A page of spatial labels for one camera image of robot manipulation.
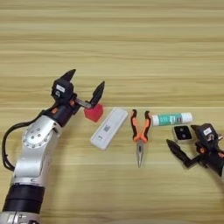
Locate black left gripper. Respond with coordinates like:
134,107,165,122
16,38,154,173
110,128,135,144
43,68,106,128

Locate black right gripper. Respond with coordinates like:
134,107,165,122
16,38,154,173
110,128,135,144
165,124,224,178

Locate black square box two dots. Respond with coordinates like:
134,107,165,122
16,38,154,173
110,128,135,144
171,124,193,144

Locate red cube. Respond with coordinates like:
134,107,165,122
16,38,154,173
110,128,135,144
83,103,105,123

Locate right gripper small black box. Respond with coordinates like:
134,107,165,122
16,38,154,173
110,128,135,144
194,122,220,144

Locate gripper small black box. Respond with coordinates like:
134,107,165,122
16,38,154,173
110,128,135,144
194,122,220,144
51,78,74,102

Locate left gripper small black box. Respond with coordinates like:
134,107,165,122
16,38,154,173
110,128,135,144
51,78,74,102

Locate green white glue stick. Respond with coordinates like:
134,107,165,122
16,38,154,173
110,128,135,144
150,111,193,127

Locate orange black needle-nose pliers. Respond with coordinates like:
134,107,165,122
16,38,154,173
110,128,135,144
129,108,153,169

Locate white rectangular device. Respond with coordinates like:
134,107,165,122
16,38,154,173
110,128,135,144
89,107,130,151

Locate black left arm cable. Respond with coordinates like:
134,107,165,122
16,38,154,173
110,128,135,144
1,108,56,172

